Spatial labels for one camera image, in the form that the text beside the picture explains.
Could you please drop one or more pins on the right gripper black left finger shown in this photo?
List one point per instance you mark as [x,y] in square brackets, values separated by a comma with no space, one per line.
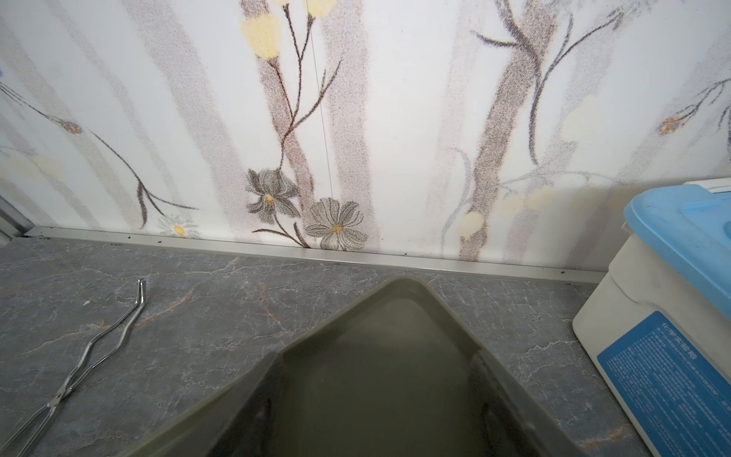
[243,423]

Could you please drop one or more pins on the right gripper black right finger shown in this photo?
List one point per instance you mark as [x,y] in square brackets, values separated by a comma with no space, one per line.
[510,422]

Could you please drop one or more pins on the olive green drawer cabinet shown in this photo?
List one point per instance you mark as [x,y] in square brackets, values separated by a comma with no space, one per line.
[387,376]

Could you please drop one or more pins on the metal tongs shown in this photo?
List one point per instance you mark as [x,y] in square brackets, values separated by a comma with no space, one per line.
[23,441]

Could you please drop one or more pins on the white storage bin blue lid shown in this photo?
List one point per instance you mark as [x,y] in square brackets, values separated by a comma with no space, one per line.
[657,327]

